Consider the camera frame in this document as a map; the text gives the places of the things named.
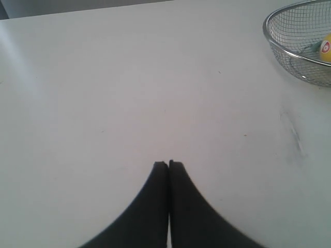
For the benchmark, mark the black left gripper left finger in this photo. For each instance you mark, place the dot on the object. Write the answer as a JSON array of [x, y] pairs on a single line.
[[144, 223]]

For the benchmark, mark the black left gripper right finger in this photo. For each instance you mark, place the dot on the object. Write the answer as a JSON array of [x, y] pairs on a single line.
[[193, 221]]

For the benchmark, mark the teal handled peeler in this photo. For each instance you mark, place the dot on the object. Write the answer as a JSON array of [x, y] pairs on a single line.
[[312, 47]]

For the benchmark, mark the yellow lemon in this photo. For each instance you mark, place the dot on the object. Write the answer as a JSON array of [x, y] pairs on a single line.
[[325, 49]]

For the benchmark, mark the oval metal wire basket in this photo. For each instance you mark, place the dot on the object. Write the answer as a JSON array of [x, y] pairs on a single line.
[[291, 28]]

